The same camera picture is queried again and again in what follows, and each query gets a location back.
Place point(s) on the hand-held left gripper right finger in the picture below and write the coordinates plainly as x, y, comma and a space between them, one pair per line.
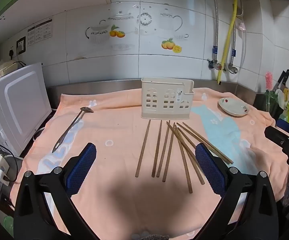
210, 170

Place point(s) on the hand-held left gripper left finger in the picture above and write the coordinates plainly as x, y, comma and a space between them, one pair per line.
82, 170

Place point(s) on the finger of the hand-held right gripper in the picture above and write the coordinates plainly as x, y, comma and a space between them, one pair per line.
278, 135

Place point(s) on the cream plastic utensil holder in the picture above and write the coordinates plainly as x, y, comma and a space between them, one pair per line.
159, 112

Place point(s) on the long metal spoon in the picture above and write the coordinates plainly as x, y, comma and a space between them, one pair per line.
72, 126

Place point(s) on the small white floral dish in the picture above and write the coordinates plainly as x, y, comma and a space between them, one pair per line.
232, 107

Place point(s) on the pink bottle brush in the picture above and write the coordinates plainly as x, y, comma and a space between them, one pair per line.
268, 80

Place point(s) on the peach printed towel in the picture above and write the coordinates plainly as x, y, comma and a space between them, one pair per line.
109, 105

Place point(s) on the metal pipe valve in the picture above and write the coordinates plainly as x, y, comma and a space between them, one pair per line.
214, 65
231, 69

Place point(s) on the white microwave oven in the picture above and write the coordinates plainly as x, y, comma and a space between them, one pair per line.
17, 100

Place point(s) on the pink hanging tag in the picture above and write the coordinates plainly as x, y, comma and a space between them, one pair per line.
241, 26

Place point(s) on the white instruction label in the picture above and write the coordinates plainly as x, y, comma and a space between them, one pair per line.
39, 31

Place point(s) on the black wall socket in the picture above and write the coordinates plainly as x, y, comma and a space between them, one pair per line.
21, 45

